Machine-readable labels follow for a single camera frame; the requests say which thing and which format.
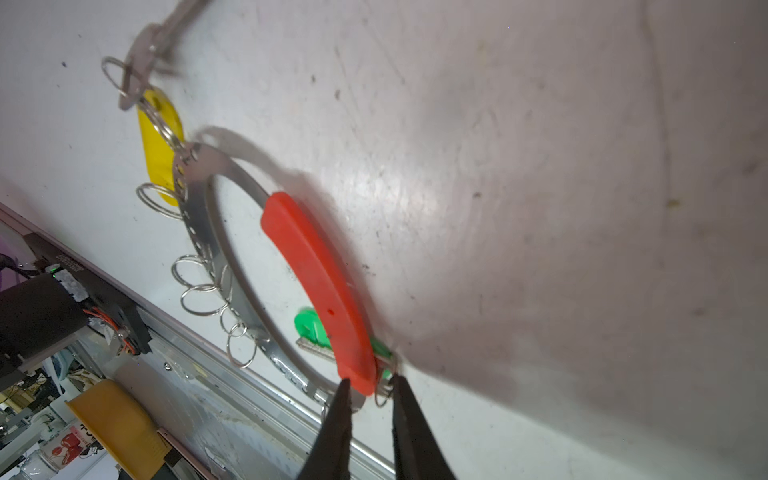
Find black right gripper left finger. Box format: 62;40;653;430
297;379;352;480

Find green plastic key tag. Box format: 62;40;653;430
294;308;394;380

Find yellow plastic key tag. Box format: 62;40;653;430
136;89;185;220

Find yellow parts tray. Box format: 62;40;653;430
67;379;171;480

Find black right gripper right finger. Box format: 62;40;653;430
391;375;456;480

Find metal keyring disc red grip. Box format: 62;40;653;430
134;140;400;415

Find silver key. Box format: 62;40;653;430
118;0;209;111
296;337;396;370

